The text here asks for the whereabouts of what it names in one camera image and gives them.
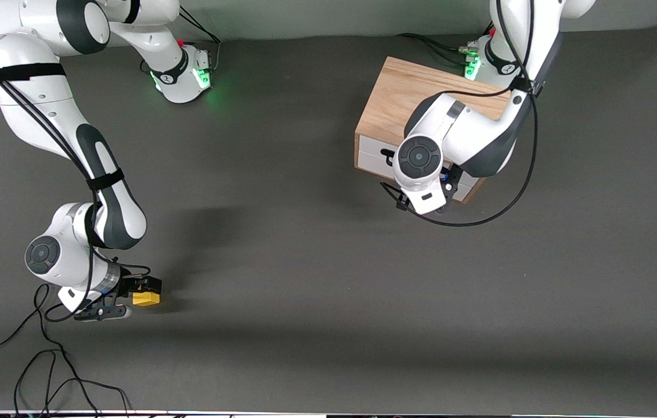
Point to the dark grey table mat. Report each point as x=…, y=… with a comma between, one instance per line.
x=305, y=290

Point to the yellow cube block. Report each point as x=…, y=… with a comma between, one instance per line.
x=145, y=299

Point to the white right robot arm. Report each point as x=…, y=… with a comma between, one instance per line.
x=44, y=116

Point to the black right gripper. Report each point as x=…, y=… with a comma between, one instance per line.
x=129, y=285

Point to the light wooden drawer cabinet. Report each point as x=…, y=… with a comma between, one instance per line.
x=386, y=98

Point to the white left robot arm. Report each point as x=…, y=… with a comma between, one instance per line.
x=468, y=133

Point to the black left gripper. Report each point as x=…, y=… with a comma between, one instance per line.
x=457, y=172

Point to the white-fronted wooden drawer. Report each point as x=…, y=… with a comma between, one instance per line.
x=372, y=159

